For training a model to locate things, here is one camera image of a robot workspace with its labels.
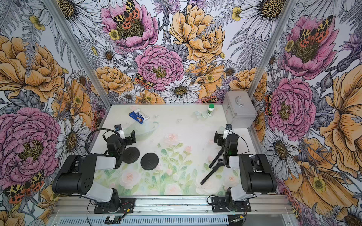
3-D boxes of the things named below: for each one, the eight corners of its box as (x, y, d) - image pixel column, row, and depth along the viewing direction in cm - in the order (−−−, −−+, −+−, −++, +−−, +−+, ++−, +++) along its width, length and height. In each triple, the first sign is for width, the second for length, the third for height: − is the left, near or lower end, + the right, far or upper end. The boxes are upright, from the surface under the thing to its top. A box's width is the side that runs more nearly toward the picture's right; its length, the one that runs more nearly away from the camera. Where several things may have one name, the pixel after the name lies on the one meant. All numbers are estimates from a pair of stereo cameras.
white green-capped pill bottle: (207, 116, 116) (208, 108, 109) (206, 111, 119) (208, 103, 112) (213, 116, 116) (214, 108, 109) (212, 111, 119) (214, 103, 113)
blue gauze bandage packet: (129, 116, 116) (128, 113, 113) (138, 109, 120) (137, 107, 118) (140, 125, 110) (139, 122, 107) (149, 118, 114) (148, 116, 112)
